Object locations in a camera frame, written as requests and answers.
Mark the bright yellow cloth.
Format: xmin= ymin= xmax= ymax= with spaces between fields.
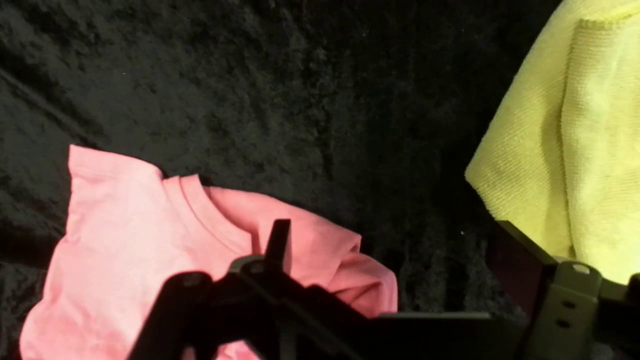
xmin=464 ymin=0 xmax=640 ymax=289

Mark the black velvet tablecloth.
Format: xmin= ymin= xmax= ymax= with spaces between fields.
xmin=0 ymin=0 xmax=640 ymax=360

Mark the pink shirt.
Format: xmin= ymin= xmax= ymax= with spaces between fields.
xmin=19 ymin=143 xmax=401 ymax=360

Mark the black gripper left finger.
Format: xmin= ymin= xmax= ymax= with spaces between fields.
xmin=129 ymin=219 xmax=376 ymax=360

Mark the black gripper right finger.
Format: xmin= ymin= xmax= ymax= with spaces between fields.
xmin=493 ymin=221 xmax=640 ymax=360

